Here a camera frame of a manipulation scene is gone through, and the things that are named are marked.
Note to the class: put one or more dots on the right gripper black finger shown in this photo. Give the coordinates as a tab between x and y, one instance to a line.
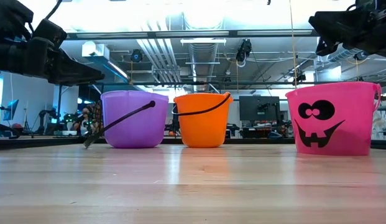
338	26
324	48

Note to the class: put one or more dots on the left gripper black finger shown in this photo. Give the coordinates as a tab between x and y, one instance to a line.
71	74

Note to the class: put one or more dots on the pink halloween bucket black face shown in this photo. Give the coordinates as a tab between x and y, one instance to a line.
354	137

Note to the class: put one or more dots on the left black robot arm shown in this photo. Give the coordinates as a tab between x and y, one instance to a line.
9	15

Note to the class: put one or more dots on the black background robot arm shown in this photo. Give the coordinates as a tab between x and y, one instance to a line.
45	119

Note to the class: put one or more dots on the purple plastic halloween bucket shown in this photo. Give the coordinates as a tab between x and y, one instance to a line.
133	124

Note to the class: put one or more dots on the orange plastic halloween bucket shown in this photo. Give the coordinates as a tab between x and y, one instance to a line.
202	130

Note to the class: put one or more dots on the black round ceiling spotlight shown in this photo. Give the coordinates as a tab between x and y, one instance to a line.
136	56
361	56

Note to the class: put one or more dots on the person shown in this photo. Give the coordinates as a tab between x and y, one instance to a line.
84	119

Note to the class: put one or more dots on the blue lit monitor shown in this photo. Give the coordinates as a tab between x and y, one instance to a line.
11	109

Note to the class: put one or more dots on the black hanging ceiling device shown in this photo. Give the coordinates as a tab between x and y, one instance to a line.
244	51

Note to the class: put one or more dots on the black computer monitor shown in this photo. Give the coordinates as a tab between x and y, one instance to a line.
258	107

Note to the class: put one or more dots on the silver ribbed ventilation duct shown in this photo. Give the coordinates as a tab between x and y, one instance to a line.
342	55
202	53

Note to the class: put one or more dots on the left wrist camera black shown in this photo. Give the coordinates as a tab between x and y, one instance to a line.
49	31

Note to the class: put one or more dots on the black aluminium rig frame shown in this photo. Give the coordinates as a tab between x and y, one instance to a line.
40	143

